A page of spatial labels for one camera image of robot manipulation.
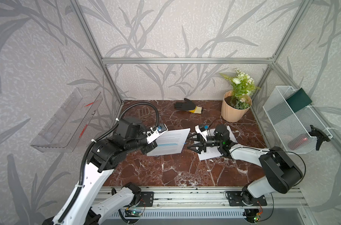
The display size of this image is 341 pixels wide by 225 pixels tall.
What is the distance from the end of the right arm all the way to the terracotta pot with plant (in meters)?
0.32

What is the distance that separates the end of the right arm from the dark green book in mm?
348

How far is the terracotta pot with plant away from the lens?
36.0 inches

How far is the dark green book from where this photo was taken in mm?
695

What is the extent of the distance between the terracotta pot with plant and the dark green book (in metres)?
0.23
